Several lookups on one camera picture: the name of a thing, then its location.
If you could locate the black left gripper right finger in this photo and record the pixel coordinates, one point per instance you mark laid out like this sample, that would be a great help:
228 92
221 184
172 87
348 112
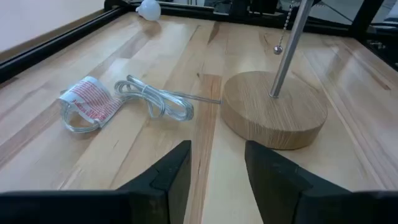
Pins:
295 202

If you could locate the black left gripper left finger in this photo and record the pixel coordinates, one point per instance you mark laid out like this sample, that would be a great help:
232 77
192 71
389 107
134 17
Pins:
140 205

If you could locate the clear wrapper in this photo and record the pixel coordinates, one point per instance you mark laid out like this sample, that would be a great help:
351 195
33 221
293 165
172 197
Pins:
90 101

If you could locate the white lightbulb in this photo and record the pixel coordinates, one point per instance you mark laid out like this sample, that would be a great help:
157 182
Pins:
150 10

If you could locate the black aluminium table frame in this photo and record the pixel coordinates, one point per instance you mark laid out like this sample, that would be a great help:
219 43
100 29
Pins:
192 12

